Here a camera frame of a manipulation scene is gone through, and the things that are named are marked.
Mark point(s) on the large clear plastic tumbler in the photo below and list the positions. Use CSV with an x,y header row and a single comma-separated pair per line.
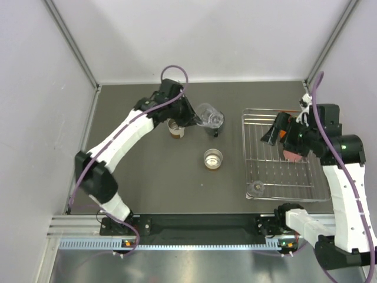
x,y
204,111

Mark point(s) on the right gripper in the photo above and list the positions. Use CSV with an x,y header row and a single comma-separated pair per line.
x,y
283,121

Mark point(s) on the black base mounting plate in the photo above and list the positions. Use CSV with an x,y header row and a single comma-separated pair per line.
x,y
206,228

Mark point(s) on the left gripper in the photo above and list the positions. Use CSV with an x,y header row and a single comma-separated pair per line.
x,y
189,115

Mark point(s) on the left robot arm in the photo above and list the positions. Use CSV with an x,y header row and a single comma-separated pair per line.
x,y
94,169

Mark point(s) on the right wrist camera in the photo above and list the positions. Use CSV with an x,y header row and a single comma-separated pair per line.
x,y
305,103

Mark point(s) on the small clear plastic cup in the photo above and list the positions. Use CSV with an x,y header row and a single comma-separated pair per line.
x,y
255,189

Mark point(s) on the pink plastic cup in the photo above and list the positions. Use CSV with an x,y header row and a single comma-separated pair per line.
x,y
293,157

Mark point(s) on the steel cup back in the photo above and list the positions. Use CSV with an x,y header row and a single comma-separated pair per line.
x,y
175,130

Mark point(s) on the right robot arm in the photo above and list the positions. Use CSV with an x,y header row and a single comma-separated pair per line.
x,y
342,157

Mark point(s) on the wire dish rack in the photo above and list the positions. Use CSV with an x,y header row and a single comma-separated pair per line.
x,y
287,181

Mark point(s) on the dark green mug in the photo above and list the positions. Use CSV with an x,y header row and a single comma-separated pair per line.
x,y
216,124

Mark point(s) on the slotted cable duct rail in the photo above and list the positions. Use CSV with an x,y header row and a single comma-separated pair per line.
x,y
127,245

